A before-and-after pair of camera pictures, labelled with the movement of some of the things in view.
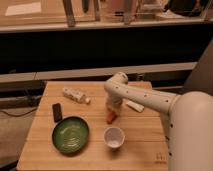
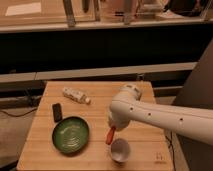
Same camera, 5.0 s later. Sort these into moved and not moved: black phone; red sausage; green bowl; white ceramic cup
Moved: red sausage; white ceramic cup
Not moved: black phone; green bowl
